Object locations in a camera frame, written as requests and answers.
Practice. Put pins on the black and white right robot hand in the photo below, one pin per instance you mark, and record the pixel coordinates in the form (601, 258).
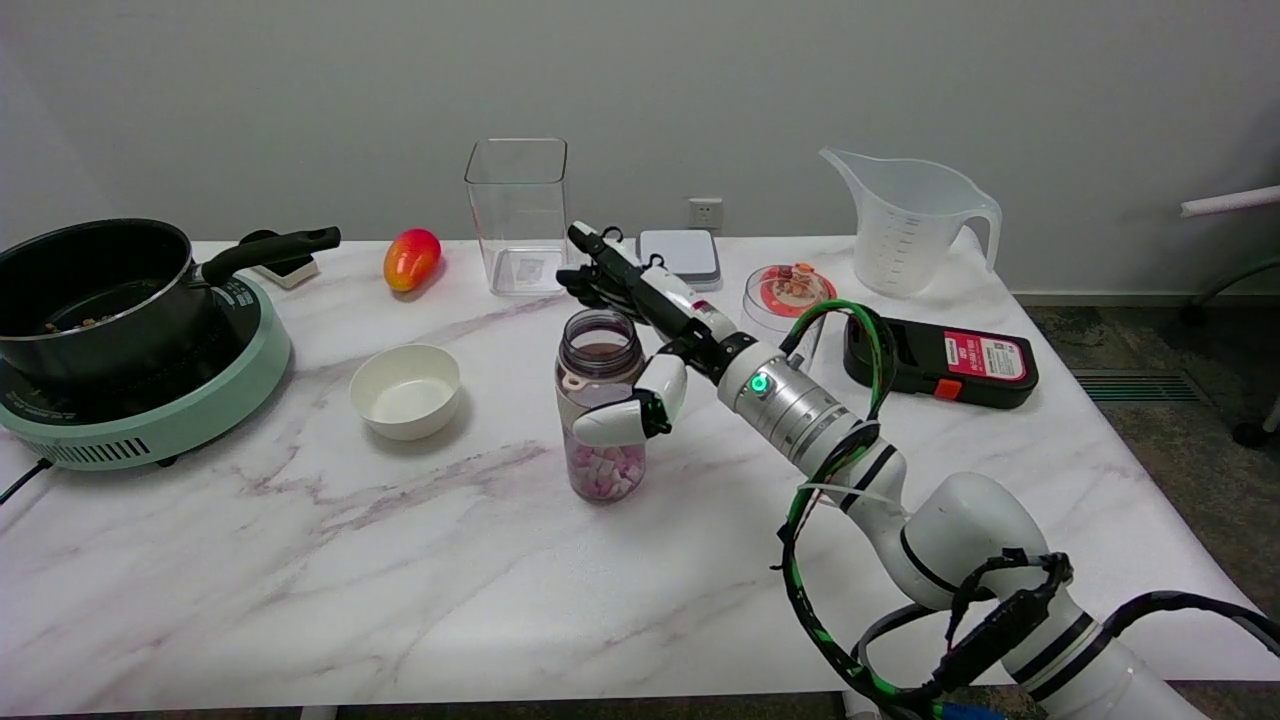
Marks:
(680, 315)

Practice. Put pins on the clear bottle with pink candies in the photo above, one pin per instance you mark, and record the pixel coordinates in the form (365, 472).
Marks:
(600, 470)

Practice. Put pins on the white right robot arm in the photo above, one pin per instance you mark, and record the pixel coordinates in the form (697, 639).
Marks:
(970, 530)

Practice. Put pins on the white grey kitchen scale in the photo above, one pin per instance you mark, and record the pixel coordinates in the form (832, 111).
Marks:
(685, 255)

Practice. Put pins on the clear drinking glass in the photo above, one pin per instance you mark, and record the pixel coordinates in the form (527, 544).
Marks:
(765, 320)

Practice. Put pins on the red round lid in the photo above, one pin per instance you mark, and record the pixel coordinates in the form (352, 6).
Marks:
(795, 288)

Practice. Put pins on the clear square plastic container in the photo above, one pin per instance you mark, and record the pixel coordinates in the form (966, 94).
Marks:
(520, 230)

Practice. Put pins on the clear plastic measuring jug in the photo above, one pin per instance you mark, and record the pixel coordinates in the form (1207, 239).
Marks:
(910, 230)

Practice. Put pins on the black box with red label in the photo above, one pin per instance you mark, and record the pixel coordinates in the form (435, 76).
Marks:
(950, 360)

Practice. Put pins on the red yellow mango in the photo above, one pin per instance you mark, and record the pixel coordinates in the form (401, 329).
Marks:
(410, 260)

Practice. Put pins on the white bowl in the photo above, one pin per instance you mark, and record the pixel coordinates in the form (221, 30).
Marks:
(405, 395)

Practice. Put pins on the black and white plug adapter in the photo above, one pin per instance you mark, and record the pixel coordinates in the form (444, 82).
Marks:
(290, 270)

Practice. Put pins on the white table leg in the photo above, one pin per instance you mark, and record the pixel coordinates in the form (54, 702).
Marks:
(852, 708)
(318, 714)

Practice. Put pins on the floor vent grille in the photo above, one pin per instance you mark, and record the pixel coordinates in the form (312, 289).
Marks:
(1135, 386)

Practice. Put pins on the mint green induction cooker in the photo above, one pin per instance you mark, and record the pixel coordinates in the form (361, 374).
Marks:
(200, 400)

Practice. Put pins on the white wall socket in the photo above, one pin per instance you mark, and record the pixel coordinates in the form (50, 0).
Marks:
(705, 213)

